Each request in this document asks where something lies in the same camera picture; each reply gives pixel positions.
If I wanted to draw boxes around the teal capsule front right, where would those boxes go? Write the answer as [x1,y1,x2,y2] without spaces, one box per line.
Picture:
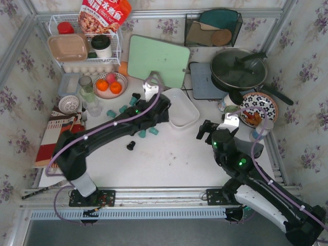
[149,127,159,135]

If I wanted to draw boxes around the green glass cup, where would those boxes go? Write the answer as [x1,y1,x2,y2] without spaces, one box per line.
[224,106,239,116]

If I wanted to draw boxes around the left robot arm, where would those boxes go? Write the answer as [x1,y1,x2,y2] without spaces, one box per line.
[52,93,171,198]

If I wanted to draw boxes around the fruit plate with oranges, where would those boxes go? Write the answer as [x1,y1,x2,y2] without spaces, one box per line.
[93,72,128,99]

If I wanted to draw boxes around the white pill bottle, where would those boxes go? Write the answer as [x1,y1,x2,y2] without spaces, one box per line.
[249,119,274,142]

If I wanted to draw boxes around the round cork coaster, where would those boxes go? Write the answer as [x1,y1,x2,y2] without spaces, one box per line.
[211,29,232,46]

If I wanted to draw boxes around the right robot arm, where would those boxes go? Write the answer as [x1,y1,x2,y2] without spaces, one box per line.
[196,120,326,245]

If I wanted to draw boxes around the black frying pan with lid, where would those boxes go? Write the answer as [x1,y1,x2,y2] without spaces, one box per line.
[210,48,294,106]

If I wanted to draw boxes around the egg tray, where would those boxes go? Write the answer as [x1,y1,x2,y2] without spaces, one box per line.
[63,65,117,76]

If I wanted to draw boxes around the red snack bag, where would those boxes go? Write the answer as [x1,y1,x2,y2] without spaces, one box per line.
[77,0,132,34]

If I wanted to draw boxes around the floral plate with food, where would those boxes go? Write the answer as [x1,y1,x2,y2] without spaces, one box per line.
[239,92,278,128]

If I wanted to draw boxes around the black capsule top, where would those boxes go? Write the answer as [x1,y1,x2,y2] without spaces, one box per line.
[132,93,141,100]

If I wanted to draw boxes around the green cutting board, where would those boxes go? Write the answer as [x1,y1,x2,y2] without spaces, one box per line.
[127,34,190,89]

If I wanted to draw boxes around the teal capsule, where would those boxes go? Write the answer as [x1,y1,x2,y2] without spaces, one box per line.
[129,97,137,106]
[119,105,128,113]
[149,127,159,135]
[138,130,147,138]
[106,110,116,118]

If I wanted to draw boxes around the white plastic storage basket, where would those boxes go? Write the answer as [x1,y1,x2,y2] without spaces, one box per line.
[162,88,200,131]

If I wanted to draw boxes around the grey induction cooker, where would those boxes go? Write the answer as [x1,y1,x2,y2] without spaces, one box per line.
[189,62,228,100]

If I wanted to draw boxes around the teal capsule front middle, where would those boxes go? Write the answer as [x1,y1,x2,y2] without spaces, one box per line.
[138,130,147,138]

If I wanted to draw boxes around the clear container blue lid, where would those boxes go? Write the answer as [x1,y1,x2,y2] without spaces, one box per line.
[58,73,80,97]

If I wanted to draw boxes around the black mesh organizer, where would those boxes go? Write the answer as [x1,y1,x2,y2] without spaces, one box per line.
[184,8,243,47]

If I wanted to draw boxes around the white cup black lid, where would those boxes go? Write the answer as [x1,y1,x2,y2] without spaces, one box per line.
[91,34,112,58]

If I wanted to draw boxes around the red lid jar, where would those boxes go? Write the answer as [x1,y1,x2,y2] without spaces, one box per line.
[57,22,74,34]

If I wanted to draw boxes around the white patterned strainer bowl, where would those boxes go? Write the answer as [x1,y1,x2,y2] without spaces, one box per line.
[58,95,79,114]

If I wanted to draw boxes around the teal capsule upper left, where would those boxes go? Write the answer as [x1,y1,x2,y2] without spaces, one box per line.
[119,105,128,113]

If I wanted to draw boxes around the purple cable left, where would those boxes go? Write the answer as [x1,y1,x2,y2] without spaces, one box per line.
[45,76,165,226]

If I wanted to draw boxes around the green tinted glass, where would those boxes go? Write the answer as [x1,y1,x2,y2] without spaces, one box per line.
[78,76,95,103]

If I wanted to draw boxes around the grey microfibre cloth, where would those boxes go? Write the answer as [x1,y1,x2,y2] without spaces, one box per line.
[235,137,264,158]

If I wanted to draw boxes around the teal capsule top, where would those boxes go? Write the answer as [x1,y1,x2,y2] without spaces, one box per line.
[129,97,137,106]

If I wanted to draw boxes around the beige plastic container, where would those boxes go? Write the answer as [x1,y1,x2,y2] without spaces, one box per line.
[47,33,90,63]

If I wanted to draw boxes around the black capsule lone front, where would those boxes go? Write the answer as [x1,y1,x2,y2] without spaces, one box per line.
[127,141,136,151]

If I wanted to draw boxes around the teal capsule far left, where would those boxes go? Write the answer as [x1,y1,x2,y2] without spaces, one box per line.
[106,110,116,118]

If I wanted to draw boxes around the cartoon paper cup black lid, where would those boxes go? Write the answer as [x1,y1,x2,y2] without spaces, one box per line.
[218,90,243,112]

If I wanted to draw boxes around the white wire rack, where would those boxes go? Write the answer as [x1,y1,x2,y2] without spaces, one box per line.
[47,14,122,66]

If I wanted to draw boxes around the clear drinking glass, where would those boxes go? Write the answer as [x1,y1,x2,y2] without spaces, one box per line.
[86,98,103,117]

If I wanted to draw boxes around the striped orange cloth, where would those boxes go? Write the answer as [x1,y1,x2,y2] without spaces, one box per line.
[34,107,85,168]

